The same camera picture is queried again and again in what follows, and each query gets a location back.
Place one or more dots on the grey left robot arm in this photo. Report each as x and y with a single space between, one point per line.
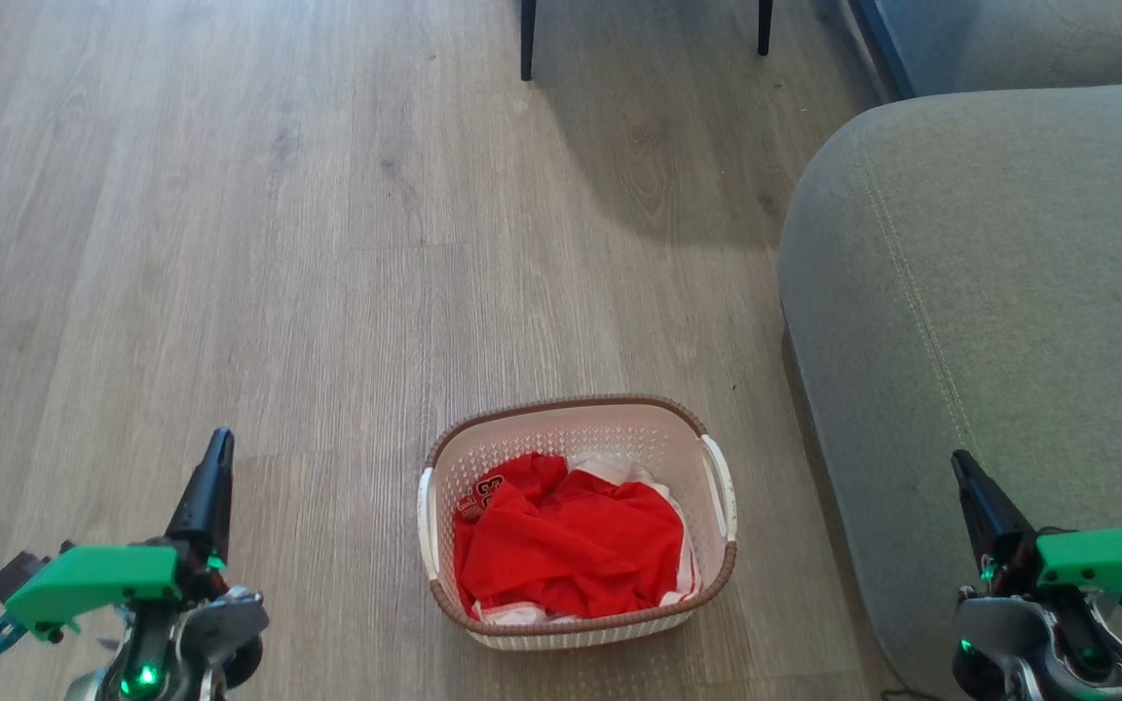
201 633

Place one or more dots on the grey fabric sofa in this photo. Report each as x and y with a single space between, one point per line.
990 292

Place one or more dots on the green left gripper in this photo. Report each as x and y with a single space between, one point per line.
93 579

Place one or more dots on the black chair leg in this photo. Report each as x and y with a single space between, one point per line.
765 27
527 39

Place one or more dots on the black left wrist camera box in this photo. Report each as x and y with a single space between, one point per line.
16 574

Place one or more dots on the white laundry basket brown rim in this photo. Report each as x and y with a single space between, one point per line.
571 428

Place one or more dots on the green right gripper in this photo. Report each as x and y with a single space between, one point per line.
1116 565

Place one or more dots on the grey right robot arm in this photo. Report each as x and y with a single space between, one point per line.
1009 633

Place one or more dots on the grey sofa cushion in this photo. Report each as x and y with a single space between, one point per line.
1038 44

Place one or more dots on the red jersey garment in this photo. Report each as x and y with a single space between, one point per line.
571 545

